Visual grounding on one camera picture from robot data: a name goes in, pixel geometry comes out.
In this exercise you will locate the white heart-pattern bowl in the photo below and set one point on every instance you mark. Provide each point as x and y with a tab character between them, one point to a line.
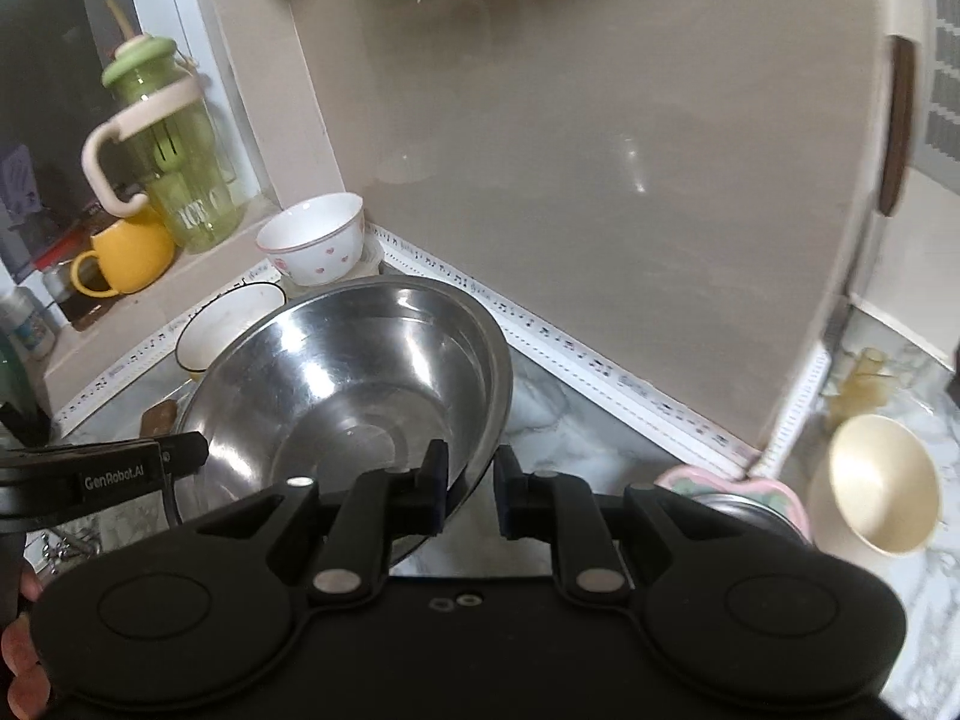
317	241

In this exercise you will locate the pink steel-lined pot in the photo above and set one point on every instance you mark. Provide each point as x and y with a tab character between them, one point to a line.
770	505

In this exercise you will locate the large stainless steel bowl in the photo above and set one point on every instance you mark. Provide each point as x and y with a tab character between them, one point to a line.
361	376

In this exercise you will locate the green water bottle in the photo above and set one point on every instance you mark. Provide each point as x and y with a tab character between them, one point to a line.
169	135

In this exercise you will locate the dark jar red lid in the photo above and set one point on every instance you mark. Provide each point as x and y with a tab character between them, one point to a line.
54	264

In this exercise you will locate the grey wall vent grille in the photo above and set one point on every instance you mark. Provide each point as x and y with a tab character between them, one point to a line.
938	154

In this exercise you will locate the yellow mug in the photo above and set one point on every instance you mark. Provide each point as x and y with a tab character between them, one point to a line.
131	254

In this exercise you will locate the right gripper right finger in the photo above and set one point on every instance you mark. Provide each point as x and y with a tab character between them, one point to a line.
561	511

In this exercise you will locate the person's left hand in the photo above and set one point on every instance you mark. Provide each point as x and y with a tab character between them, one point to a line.
27	686

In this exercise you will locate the translucent yellow soap blocks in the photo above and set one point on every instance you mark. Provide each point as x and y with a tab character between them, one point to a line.
866	388

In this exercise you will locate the cream plastic bowl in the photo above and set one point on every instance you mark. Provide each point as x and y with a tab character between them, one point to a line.
875	494

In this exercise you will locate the yellow ceramic bowl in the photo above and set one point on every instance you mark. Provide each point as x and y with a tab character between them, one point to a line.
222	321

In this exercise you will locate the steel cleaver wooden handle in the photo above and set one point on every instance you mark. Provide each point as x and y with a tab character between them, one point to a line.
900	127

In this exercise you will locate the chrome kitchen faucet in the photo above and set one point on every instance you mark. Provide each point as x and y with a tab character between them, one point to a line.
59	544

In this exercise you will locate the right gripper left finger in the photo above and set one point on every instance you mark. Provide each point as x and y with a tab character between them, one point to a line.
381	508

